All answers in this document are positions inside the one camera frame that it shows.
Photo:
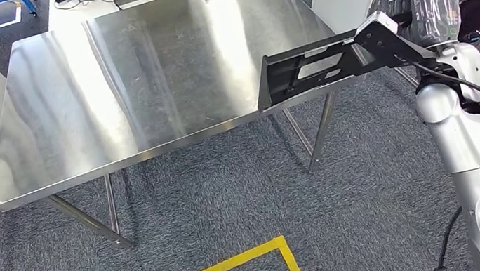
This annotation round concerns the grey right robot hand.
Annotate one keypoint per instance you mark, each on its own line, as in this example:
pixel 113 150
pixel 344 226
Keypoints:
pixel 433 8

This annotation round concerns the white table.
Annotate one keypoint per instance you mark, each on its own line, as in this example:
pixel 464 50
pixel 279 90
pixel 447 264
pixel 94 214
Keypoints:
pixel 77 14

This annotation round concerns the stainless steel workbench table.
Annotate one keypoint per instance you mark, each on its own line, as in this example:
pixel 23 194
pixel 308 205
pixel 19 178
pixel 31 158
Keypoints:
pixel 122 99

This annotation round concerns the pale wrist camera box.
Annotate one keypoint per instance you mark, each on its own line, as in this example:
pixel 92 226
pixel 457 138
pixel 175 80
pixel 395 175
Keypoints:
pixel 386 22

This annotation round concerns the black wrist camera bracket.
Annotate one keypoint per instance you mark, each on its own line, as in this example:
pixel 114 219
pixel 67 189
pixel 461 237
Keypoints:
pixel 387 45

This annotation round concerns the black plastic panel part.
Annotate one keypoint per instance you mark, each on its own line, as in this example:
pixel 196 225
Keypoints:
pixel 275 82

